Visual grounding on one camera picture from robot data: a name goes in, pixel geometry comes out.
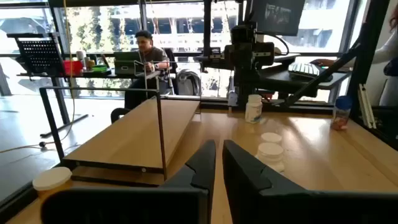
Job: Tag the computer keyboard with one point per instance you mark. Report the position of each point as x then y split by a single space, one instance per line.
304 70

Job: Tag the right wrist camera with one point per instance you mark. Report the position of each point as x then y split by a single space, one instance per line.
244 34

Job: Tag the black rig upright post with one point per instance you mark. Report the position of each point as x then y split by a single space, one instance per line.
368 62

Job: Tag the black computer monitor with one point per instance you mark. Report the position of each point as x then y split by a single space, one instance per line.
278 17

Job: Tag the dark side desk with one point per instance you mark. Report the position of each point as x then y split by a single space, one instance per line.
280 77

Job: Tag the white cup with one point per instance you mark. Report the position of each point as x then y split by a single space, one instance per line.
81 57

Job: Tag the clear bottle blue cap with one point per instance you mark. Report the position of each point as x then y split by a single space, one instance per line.
341 112

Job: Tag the black desk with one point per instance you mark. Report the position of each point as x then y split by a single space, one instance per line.
61 99

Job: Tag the small jar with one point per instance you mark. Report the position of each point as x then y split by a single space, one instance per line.
90 64

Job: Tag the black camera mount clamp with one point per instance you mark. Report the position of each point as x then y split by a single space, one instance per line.
116 113

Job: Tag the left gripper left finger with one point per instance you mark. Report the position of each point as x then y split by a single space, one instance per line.
186 199

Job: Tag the black perforated stand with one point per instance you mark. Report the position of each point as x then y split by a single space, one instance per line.
38 56

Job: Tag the person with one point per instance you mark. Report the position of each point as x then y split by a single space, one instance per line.
388 49
152 56

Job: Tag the orange bottle white cap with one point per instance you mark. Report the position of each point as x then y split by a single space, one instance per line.
51 180

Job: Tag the grey laptop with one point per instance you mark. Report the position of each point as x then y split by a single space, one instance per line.
126 63

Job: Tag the white bottle teal label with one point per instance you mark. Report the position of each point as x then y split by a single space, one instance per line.
270 152
253 109

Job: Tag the wooden shelf black metal frame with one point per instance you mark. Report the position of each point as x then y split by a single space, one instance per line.
140 133

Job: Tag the silver aluminium extrusion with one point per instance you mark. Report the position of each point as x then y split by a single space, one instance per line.
367 105

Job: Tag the red box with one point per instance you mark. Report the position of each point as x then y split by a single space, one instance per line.
73 68

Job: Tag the grey backpack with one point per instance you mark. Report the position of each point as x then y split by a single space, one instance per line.
188 82

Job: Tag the black office chair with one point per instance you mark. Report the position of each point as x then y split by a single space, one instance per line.
172 62

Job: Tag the green bowl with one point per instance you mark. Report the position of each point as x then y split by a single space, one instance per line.
99 68

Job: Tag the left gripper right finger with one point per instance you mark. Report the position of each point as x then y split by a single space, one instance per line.
255 199

